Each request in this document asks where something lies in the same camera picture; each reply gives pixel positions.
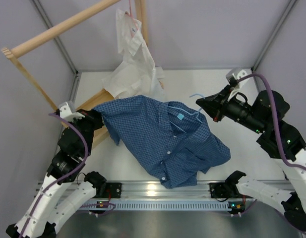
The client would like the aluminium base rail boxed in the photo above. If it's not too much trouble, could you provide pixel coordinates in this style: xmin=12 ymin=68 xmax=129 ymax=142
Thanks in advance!
xmin=36 ymin=180 xmax=295 ymax=199

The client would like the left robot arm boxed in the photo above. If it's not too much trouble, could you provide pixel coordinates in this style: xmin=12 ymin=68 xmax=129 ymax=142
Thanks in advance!
xmin=6 ymin=109 xmax=107 ymax=238

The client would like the pink wire hanger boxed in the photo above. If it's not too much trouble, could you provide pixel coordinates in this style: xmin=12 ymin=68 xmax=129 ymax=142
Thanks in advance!
xmin=127 ymin=0 xmax=142 ymax=32

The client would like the white shirt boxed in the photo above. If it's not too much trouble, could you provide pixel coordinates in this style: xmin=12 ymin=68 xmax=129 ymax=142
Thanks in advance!
xmin=102 ymin=9 xmax=166 ymax=101

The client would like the slotted cable duct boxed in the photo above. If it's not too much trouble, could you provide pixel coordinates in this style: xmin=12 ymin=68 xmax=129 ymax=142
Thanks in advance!
xmin=79 ymin=200 xmax=239 ymax=211

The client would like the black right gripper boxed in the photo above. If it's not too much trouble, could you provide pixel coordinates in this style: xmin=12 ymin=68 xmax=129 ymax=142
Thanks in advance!
xmin=196 ymin=86 xmax=267 ymax=135

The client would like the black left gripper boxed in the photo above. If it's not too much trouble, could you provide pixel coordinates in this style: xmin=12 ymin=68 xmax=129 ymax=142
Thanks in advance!
xmin=68 ymin=106 xmax=105 ymax=156

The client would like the aluminium frame post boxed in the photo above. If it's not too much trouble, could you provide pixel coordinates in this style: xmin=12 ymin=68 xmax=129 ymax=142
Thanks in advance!
xmin=30 ymin=0 xmax=80 ymax=102
xmin=251 ymin=0 xmax=299 ymax=72

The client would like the aluminium frame post left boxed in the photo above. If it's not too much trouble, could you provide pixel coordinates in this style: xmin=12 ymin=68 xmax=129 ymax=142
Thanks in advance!
xmin=30 ymin=0 xmax=80 ymax=102

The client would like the blue wire hanger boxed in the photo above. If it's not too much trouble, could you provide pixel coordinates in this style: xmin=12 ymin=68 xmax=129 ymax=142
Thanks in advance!
xmin=167 ymin=101 xmax=206 ymax=133

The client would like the blue checked shirt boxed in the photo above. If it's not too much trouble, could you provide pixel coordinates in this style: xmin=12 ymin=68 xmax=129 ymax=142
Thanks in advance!
xmin=95 ymin=96 xmax=231 ymax=189

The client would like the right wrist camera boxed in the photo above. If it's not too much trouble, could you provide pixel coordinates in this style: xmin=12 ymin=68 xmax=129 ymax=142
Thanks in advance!
xmin=226 ymin=67 xmax=249 ymax=101

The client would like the aluminium frame post right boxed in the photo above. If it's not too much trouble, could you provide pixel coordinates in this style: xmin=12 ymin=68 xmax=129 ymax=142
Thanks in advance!
xmin=251 ymin=0 xmax=299 ymax=72

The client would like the wooden clothes rack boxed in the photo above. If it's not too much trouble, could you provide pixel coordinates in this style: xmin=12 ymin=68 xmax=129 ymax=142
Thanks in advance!
xmin=0 ymin=0 xmax=165 ymax=149

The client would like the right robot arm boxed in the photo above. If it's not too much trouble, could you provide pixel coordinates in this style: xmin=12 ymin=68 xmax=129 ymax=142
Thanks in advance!
xmin=196 ymin=85 xmax=306 ymax=232

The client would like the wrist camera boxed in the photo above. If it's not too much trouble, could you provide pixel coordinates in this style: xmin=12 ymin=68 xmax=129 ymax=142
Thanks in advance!
xmin=226 ymin=67 xmax=249 ymax=101
xmin=58 ymin=101 xmax=85 ymax=122

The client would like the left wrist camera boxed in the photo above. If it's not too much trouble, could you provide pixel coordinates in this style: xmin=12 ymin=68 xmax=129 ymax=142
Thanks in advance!
xmin=58 ymin=101 xmax=85 ymax=122

